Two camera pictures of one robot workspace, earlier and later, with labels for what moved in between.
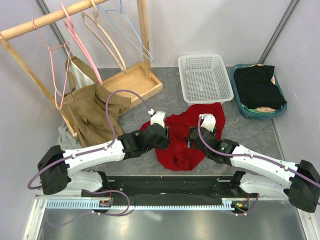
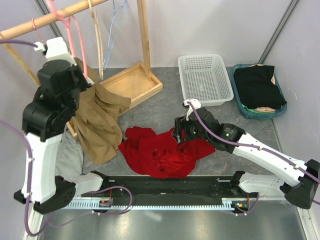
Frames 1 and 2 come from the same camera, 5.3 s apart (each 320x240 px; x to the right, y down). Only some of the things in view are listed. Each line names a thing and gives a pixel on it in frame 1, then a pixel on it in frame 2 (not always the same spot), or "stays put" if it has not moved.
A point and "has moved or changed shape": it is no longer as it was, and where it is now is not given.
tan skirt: x=84 y=102 stays put
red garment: x=177 y=156 has moved or changed shape
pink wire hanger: x=66 y=44 has moved or changed shape
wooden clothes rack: x=138 y=83 stays put
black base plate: x=174 y=189 stays put
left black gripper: x=165 y=140 → x=84 y=84
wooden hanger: x=95 y=17 → x=99 y=44
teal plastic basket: x=257 y=115 stays put
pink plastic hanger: x=70 y=26 → x=68 y=20
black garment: x=256 y=88 stays put
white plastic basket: x=204 y=79 stays put
